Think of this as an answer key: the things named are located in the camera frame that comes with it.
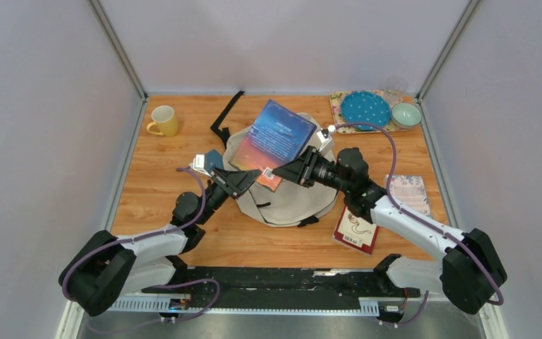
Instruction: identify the right aluminium frame post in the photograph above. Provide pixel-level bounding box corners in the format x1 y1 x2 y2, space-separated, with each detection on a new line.
416 0 483 103

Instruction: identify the blue sunset cover book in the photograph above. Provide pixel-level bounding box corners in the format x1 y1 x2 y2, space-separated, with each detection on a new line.
229 100 317 191

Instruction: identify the floral tray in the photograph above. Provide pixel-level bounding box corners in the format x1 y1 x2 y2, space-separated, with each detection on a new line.
329 90 415 132

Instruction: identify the yellow mug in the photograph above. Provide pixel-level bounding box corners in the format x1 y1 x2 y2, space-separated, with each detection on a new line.
146 105 179 137

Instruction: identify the light green bowl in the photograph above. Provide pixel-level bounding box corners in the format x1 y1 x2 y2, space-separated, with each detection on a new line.
391 102 422 130

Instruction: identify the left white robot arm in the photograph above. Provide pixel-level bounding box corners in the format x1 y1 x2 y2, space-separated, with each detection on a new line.
59 168 261 316

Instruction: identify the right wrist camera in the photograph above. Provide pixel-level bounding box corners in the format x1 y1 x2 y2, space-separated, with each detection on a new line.
316 125 337 154

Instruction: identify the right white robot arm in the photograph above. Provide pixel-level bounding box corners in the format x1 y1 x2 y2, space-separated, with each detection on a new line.
272 146 507 314

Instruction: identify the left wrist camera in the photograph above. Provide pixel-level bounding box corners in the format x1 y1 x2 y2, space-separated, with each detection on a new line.
190 154 212 177

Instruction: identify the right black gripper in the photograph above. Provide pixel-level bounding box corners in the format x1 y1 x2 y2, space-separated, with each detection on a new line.
271 146 350 195

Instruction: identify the teal wallet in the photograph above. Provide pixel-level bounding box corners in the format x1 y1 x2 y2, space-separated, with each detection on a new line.
204 149 224 172

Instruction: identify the aluminium frame post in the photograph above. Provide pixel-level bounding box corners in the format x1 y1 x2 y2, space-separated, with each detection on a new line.
87 0 148 102
416 0 483 103

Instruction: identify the left aluminium frame post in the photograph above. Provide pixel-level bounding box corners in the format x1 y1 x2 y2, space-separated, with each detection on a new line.
87 0 148 102

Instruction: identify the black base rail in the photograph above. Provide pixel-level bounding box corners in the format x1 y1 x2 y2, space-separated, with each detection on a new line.
143 266 421 311

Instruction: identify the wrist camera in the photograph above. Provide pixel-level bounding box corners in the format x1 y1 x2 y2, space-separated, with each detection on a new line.
316 125 337 154
190 154 212 177

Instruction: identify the floral cover notebook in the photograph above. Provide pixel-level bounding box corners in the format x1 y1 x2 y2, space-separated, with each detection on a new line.
385 174 432 217

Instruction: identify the clear glass cup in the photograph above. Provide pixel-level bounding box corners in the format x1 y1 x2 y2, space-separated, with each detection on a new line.
384 76 408 106

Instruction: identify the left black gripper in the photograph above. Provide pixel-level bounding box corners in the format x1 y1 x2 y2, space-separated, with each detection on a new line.
197 166 261 226

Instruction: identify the beige canvas backpack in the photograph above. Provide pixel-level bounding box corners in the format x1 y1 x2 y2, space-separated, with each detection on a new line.
210 91 338 227

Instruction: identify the blue dotted plate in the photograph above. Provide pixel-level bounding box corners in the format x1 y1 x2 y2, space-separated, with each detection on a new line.
339 91 391 131

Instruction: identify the red white cover book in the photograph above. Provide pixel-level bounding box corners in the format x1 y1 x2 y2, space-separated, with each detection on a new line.
332 206 379 256

